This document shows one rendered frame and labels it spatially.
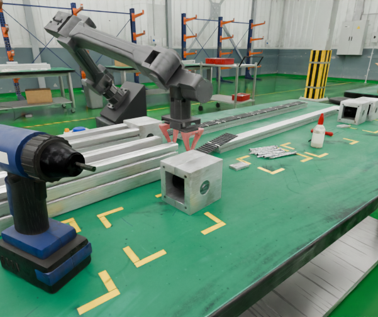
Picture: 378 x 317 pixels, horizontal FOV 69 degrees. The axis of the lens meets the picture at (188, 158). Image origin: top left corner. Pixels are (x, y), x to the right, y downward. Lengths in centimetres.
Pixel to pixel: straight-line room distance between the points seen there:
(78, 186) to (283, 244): 41
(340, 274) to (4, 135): 129
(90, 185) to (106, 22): 842
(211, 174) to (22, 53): 793
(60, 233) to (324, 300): 103
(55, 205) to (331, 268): 115
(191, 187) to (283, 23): 1358
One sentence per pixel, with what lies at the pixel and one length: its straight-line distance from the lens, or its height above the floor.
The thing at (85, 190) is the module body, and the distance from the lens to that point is 63.
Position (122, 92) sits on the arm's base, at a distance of 138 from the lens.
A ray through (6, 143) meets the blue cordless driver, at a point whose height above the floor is 99.
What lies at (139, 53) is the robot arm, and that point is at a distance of 74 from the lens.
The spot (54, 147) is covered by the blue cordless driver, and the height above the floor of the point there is 99.
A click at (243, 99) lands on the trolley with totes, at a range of 498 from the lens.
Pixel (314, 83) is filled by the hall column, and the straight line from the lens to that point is 711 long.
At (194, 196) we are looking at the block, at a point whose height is 82.
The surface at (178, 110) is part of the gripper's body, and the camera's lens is 73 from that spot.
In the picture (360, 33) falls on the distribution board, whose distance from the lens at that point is 1207.
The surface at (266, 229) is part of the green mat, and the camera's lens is 55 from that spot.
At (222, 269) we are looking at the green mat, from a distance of 45.
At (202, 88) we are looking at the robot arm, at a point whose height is 101.
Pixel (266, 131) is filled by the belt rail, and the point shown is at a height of 80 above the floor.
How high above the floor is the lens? 109
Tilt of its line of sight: 22 degrees down
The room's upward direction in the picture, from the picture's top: straight up
